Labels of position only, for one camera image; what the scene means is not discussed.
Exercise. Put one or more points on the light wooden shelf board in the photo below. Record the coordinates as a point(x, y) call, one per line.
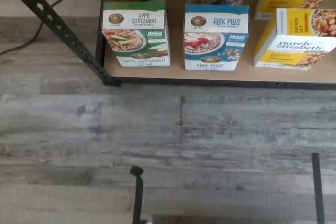
point(178, 73)

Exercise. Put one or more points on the black metal shelving rack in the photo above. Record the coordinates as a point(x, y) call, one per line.
point(65, 33)

